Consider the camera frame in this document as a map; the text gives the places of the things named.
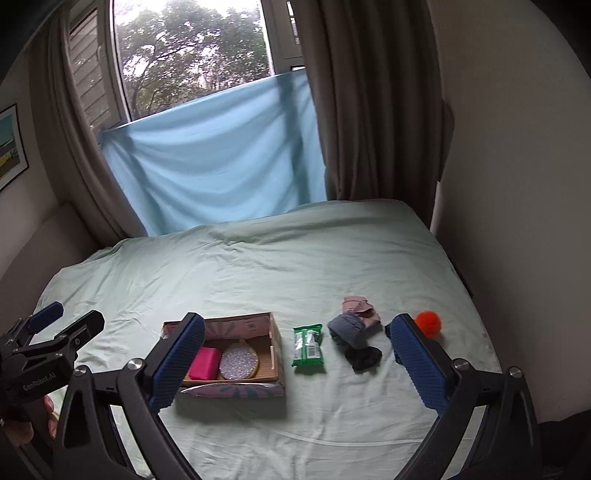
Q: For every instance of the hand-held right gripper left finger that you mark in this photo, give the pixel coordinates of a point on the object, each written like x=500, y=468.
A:
x=178, y=364

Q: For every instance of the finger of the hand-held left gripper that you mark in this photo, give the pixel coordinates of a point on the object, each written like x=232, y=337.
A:
x=85, y=328
x=46, y=315

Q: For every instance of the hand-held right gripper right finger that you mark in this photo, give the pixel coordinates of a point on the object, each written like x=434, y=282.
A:
x=418, y=364

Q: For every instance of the orange pompom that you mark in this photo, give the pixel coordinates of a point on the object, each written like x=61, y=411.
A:
x=428, y=324

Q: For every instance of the black sock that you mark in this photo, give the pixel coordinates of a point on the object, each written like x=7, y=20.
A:
x=364, y=359

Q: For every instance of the floral cardboard box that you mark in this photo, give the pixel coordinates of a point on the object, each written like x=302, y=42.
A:
x=235, y=391

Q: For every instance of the grey sock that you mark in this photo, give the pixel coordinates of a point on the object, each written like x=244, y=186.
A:
x=348, y=330

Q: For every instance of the pink cloth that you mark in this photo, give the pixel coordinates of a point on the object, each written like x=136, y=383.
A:
x=358, y=305

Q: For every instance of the green wipes packet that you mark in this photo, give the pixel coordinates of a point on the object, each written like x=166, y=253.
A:
x=308, y=346

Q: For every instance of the person's left hand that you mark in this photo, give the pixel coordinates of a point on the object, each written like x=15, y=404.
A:
x=50, y=417

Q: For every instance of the pink sponge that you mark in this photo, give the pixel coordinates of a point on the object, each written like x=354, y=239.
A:
x=205, y=363

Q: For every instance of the beige headboard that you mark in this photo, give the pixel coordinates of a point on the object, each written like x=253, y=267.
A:
x=32, y=249

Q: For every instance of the bed with pale green sheet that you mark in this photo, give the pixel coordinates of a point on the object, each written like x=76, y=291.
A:
x=277, y=263

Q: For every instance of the brown curtain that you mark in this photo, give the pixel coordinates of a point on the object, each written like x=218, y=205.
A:
x=69, y=115
x=369, y=101

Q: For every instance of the light blue hanging cloth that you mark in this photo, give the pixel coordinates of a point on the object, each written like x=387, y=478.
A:
x=212, y=161

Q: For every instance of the window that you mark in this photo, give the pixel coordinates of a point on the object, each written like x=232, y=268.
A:
x=184, y=50

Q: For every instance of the framed wall picture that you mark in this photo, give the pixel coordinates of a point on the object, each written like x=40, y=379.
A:
x=10, y=147

